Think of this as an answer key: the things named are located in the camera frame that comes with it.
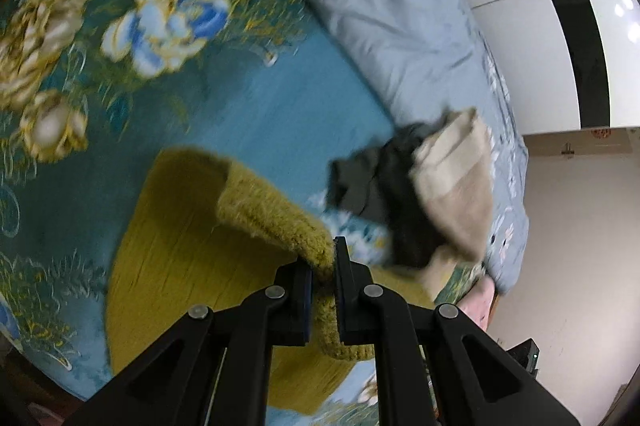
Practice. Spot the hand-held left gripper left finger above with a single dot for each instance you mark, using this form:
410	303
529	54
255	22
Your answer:
301	301

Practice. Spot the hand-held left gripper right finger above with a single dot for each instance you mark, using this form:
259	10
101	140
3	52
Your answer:
342	301

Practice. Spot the mustard yellow knit sweater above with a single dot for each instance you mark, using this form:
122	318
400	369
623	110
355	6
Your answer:
200	256

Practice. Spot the dark grey garment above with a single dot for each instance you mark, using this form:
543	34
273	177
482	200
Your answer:
395	191

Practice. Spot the pink cloth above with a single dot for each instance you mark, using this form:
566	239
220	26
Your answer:
477	301

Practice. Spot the beige garment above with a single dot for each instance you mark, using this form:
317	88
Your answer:
457	186

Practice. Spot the black device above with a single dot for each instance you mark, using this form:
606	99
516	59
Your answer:
524	356

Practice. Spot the teal floral blanket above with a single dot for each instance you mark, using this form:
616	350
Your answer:
165	71

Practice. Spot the cardboard box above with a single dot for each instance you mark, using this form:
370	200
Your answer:
580	143

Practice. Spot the light blue quilt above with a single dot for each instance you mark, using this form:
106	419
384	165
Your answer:
400	21

